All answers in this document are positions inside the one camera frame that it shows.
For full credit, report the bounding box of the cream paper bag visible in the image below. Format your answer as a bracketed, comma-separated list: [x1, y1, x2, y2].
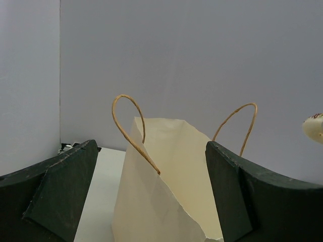
[111, 94, 258, 242]

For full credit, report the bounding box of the white frosted small donut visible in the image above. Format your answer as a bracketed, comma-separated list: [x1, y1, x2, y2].
[302, 113, 322, 144]

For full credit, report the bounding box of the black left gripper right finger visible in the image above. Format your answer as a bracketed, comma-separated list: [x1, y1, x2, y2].
[205, 141, 322, 241]

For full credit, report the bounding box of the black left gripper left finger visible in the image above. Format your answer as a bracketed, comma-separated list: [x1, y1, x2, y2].
[1, 140, 98, 241]

